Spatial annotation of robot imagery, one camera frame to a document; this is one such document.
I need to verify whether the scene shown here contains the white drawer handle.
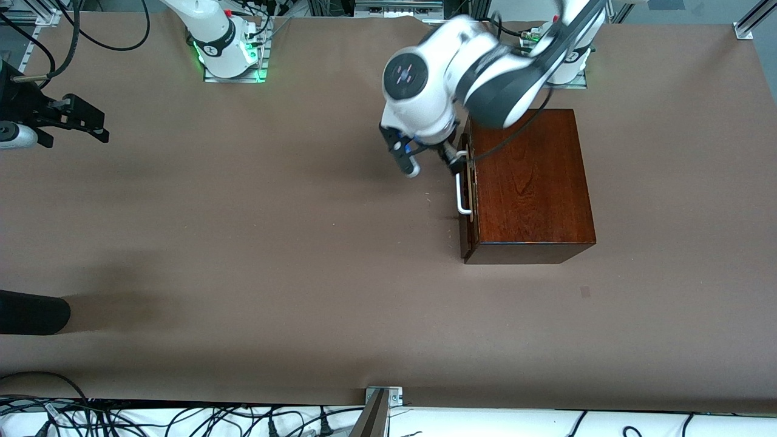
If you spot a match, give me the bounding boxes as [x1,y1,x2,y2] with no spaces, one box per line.
[455,150,473,216]

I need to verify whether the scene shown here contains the wooden drawer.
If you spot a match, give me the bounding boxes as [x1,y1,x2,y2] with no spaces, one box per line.
[460,130,478,263]

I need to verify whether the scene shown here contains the dark wooden drawer cabinet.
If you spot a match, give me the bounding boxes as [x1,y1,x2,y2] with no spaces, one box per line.
[466,108,597,265]

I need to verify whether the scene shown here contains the grey electronics box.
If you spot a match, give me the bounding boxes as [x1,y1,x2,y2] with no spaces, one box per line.
[353,0,445,18]

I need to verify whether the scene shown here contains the black cylinder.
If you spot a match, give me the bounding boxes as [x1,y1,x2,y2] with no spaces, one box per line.
[0,290,71,336]

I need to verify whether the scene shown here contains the dark metal beam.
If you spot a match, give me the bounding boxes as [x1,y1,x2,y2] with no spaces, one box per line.
[347,390,390,437]

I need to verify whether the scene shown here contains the aluminium frame rail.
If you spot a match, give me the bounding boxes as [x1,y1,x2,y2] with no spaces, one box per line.
[733,0,777,40]
[17,6,63,72]

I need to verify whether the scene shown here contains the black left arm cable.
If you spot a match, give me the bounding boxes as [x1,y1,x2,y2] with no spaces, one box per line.
[467,85,554,163]

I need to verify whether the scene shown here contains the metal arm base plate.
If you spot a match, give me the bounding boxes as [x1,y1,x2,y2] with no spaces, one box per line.
[203,17,268,83]
[543,27,588,90]

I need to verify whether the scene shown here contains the small metal bracket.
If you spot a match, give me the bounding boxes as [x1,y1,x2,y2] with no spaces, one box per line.
[365,386,403,406]

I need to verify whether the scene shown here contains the white sheet under cables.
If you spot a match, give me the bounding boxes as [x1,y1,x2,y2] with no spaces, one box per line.
[0,398,777,437]

